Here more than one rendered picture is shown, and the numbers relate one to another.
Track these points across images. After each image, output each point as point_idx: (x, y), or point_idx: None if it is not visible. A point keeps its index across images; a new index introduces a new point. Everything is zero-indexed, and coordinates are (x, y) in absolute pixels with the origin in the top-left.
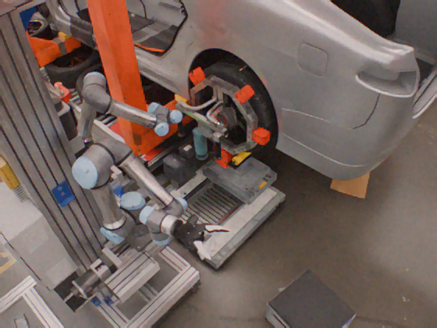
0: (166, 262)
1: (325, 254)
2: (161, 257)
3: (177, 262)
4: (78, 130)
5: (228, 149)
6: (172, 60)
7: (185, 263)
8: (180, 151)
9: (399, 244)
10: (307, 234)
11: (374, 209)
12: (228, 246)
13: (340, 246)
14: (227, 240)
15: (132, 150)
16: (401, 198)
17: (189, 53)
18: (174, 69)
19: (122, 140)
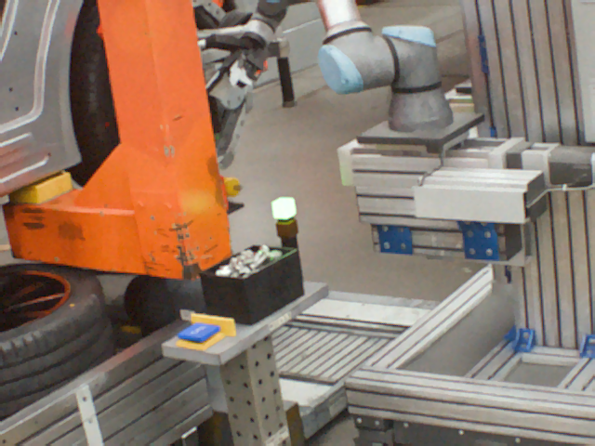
0: (490, 293)
1: (376, 254)
2: (482, 294)
3: (483, 279)
4: (354, 7)
5: (219, 163)
6: (10, 78)
7: (483, 272)
8: (170, 278)
9: (337, 212)
10: (332, 272)
11: (257, 234)
12: (398, 301)
13: (353, 246)
14: (381, 306)
15: (216, 250)
16: (229, 219)
17: (67, 5)
18: (19, 102)
19: (106, 364)
